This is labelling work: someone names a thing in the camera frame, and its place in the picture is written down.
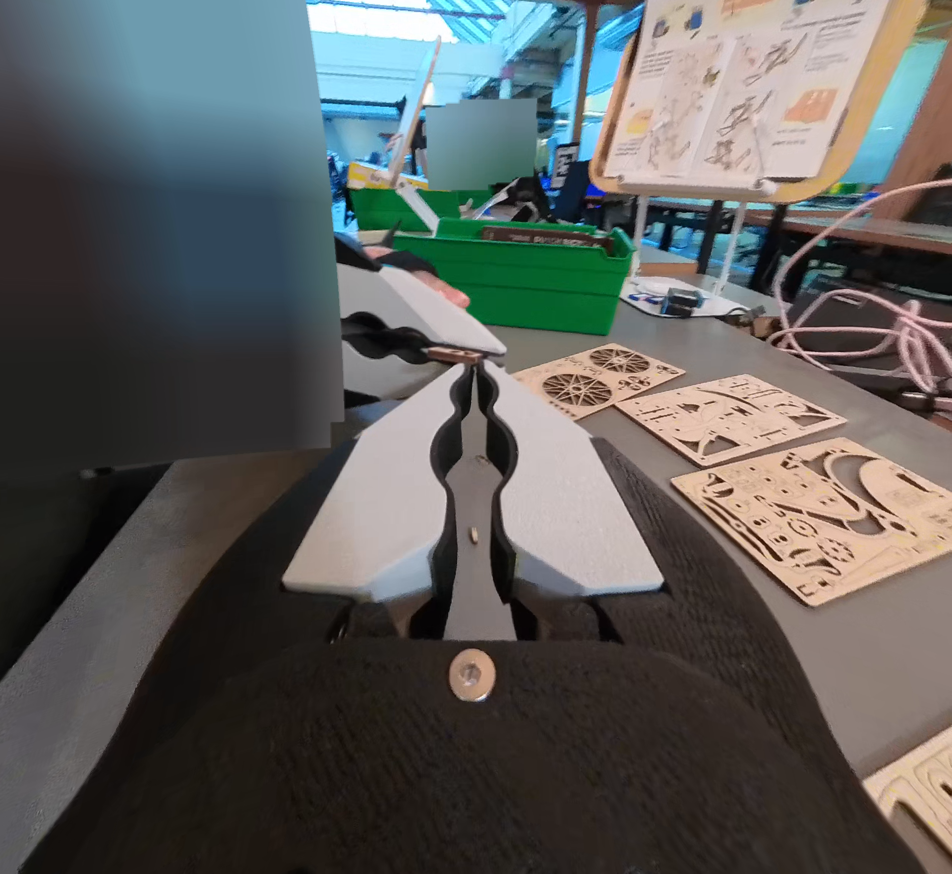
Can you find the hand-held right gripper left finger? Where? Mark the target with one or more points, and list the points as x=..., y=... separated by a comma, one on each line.
x=357, y=517

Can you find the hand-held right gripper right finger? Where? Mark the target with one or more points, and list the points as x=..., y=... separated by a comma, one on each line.
x=580, y=517

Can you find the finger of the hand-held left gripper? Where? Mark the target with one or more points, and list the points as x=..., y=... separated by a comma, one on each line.
x=439, y=316
x=387, y=379

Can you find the small brown wooden model part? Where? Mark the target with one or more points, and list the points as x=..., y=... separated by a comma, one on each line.
x=452, y=353

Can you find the small loose wooden parts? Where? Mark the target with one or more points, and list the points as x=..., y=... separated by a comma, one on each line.
x=751, y=324

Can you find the person's left hand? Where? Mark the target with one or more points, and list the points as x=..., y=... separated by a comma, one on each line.
x=454, y=295

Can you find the green plastic bin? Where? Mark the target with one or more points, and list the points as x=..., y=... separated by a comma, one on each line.
x=387, y=208
x=520, y=286

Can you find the yellow cardboard box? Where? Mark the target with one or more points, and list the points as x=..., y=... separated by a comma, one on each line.
x=372, y=175

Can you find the dark brown wooden sheet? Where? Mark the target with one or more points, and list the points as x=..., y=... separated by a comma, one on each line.
x=547, y=237

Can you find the wooden sheet with wheel cutouts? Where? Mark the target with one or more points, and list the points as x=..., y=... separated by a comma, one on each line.
x=595, y=379

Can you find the wooden sheet with triangle cutouts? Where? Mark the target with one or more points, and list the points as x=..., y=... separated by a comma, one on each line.
x=736, y=417

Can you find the large wooden sheet curved cutouts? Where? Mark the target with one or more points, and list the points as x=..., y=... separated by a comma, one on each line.
x=811, y=517

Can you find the small blue black device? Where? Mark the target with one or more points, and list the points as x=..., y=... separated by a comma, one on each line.
x=680, y=301

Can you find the white paper sheet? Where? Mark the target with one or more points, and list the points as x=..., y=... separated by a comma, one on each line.
x=714, y=303

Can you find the black case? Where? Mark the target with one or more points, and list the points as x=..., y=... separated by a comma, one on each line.
x=840, y=316

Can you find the background wooden table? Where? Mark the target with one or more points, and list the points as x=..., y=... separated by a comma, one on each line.
x=855, y=231

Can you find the printed instruction sheet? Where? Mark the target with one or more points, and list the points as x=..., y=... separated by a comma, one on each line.
x=751, y=48

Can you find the pale wooden sheet rounded slots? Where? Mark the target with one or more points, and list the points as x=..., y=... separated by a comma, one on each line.
x=918, y=788

